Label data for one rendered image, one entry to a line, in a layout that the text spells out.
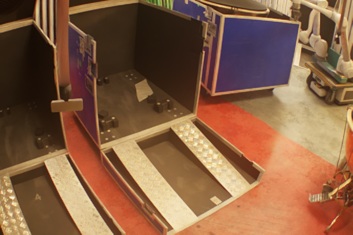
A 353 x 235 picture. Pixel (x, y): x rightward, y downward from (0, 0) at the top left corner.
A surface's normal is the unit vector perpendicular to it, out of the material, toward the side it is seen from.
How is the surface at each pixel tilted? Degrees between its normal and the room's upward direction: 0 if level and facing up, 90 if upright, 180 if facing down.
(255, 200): 0
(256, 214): 0
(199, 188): 1
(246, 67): 90
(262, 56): 90
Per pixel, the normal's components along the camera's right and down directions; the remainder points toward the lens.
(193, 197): 0.11, -0.84
